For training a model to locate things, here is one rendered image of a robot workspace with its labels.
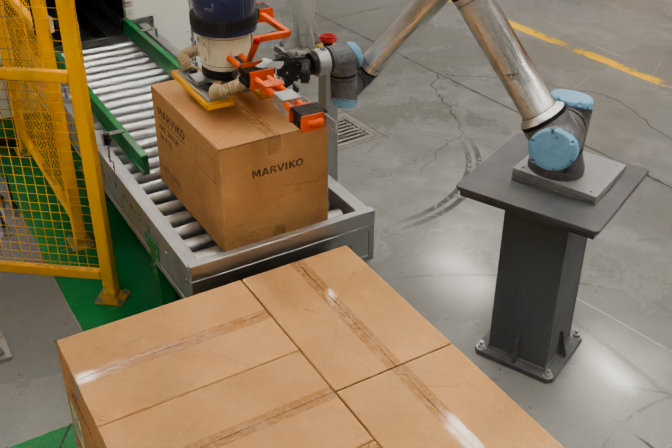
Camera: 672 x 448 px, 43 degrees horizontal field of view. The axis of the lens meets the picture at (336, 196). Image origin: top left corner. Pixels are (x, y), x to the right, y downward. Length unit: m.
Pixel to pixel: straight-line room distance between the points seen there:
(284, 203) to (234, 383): 0.75
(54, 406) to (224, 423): 1.08
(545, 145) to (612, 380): 1.07
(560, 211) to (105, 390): 1.49
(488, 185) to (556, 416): 0.85
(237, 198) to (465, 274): 1.32
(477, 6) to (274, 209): 0.95
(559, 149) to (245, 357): 1.13
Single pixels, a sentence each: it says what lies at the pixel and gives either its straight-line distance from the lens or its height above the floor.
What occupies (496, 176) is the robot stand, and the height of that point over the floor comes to 0.75.
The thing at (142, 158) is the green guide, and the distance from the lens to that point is 3.38.
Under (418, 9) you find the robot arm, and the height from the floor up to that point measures 1.30.
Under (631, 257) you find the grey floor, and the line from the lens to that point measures 4.07.
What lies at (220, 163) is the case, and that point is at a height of 0.90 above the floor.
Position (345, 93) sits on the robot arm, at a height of 1.03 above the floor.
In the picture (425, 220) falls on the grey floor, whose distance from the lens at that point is 4.13.
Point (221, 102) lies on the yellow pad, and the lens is 2.83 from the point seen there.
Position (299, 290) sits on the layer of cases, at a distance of 2.74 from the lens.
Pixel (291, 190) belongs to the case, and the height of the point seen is 0.73.
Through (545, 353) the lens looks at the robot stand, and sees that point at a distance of 3.28.
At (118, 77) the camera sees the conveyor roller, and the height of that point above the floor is 0.55.
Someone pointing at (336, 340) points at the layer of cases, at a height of 0.54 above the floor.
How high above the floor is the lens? 2.19
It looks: 31 degrees down
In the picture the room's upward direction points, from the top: straight up
